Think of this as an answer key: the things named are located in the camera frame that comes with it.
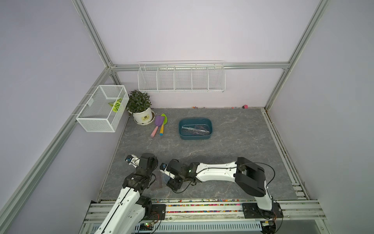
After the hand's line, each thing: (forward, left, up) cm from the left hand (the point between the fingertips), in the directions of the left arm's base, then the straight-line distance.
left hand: (152, 161), depth 82 cm
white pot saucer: (+43, +5, -9) cm, 44 cm away
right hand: (-8, -10, -7) cm, 15 cm away
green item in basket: (+26, +18, +20) cm, 38 cm away
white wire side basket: (+25, +26, +17) cm, 40 cm away
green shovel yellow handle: (+25, -2, -9) cm, 27 cm away
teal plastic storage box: (+31, -22, -5) cm, 38 cm away
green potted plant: (+39, +12, +10) cm, 42 cm away
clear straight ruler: (+25, -27, -8) cm, 38 cm away
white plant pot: (+36, +9, -2) cm, 37 cm away
